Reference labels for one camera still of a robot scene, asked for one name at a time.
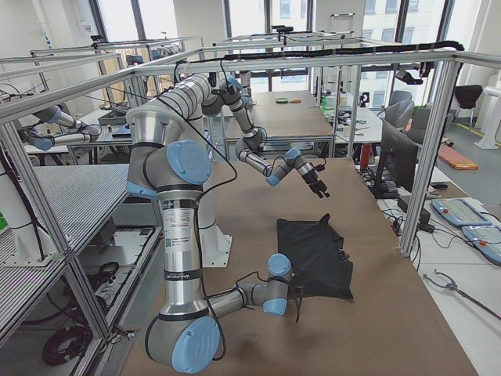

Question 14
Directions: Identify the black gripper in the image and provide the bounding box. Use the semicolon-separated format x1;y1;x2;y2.
303;164;330;199

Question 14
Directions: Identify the black graphic t-shirt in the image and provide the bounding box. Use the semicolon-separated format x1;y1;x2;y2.
276;214;353;299

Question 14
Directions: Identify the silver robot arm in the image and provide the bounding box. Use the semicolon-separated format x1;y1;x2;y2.
127;74;316;374
202;78;330;198

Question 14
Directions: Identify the red bottle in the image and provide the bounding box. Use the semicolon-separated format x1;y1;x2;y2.
360;143;372;170

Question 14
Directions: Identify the black huawei monitor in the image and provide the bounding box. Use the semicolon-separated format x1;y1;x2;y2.
373;120;418;198

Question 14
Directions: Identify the orange mat on floor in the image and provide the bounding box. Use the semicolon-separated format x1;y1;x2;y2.
438;145;479;170

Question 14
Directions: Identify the teach pendant with red button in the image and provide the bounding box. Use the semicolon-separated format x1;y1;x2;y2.
431;198;492;227

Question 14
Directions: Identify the long reach grabber tool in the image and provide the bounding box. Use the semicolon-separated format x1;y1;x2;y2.
422;269;500;320

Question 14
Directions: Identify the black office chair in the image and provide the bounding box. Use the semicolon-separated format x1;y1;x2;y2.
454;85;483;132

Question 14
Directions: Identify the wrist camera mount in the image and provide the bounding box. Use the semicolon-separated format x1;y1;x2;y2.
290;270;308;291
314;164;326;172

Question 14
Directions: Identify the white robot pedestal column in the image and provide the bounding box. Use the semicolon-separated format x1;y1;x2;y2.
194;193;232;268

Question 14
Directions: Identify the striped aluminium frame workbench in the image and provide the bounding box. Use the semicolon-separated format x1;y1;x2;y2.
0;163;165;345

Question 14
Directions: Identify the aluminium cage frame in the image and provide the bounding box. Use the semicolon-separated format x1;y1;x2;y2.
1;41;463;265

